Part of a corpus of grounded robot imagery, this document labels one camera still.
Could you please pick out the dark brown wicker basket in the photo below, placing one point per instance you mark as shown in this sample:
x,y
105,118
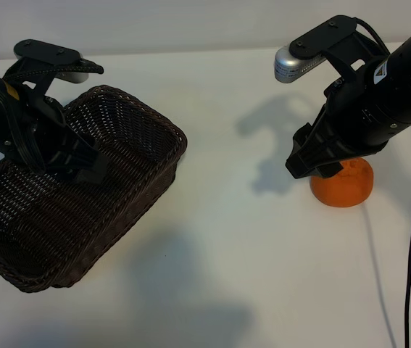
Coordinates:
x,y
82,224

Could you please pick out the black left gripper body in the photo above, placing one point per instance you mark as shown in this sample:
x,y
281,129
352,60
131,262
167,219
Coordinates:
x,y
35,130

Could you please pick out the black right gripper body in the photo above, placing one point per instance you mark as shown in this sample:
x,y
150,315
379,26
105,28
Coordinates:
x,y
361,116

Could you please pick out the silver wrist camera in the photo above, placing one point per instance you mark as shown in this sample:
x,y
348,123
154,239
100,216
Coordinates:
x,y
290,67
76,76

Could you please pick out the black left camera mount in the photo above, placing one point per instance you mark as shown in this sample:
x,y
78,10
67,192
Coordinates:
x,y
45,54

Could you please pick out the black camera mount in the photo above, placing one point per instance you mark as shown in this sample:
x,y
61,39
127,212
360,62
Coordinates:
x,y
45,54
321,36

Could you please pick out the orange fruit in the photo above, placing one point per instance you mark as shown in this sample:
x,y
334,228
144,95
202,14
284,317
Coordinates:
x,y
346,188

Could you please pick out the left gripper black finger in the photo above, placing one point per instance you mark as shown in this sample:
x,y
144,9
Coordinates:
x,y
83,148
93,170

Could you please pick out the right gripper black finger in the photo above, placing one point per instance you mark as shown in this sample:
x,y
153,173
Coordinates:
x,y
310,161
301,136

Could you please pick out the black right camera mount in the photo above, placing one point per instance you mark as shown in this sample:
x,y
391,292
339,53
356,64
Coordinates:
x,y
321,36

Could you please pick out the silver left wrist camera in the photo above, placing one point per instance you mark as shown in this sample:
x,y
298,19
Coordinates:
x,y
76,76

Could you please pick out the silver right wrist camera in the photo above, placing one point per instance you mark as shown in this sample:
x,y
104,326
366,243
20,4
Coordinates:
x,y
290,67

